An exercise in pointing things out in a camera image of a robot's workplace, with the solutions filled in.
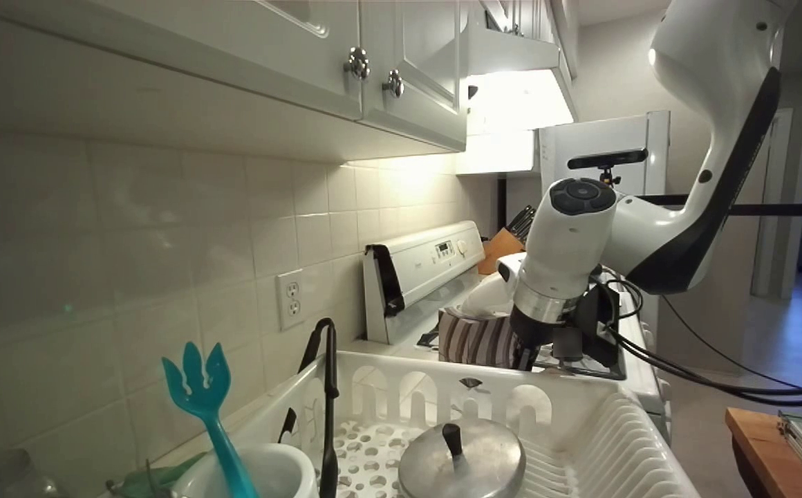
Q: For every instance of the white range hood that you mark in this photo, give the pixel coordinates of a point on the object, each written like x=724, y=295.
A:
x=515, y=82

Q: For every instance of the white wall outlet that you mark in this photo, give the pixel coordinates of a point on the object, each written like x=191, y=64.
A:
x=290, y=301

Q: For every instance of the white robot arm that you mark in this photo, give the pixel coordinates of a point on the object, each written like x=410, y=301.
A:
x=723, y=63

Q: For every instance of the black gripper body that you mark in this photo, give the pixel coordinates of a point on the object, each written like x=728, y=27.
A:
x=531, y=335

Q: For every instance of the white upper cabinets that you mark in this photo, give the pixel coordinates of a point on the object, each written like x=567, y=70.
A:
x=286, y=78

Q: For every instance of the wooden table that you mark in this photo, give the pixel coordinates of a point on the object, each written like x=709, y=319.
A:
x=763, y=456

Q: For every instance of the white kitchen stove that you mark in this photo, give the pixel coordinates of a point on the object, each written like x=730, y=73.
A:
x=412, y=279

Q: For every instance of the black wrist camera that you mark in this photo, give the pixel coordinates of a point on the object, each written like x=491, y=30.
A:
x=596, y=326

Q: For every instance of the black camera on stand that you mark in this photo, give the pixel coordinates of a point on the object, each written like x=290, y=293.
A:
x=605, y=163

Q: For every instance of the white plastic dish rack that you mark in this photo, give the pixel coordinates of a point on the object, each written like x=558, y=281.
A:
x=392, y=427

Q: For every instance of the teal plastic salad fork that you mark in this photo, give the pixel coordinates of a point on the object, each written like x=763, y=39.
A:
x=199, y=387

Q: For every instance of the silver pot lid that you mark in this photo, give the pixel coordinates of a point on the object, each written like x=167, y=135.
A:
x=463, y=460

